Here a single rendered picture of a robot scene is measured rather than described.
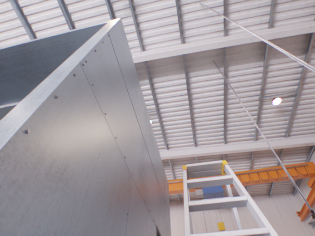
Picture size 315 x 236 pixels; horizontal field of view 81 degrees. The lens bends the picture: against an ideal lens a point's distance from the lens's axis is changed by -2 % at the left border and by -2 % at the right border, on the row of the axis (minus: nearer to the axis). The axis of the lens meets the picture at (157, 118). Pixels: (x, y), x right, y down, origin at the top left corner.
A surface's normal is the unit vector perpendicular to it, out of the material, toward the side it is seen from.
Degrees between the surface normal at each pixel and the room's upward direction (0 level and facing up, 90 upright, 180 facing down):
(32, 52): 180
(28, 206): 90
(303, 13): 177
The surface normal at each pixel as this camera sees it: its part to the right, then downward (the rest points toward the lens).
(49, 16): 0.06, 0.58
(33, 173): 0.98, -0.16
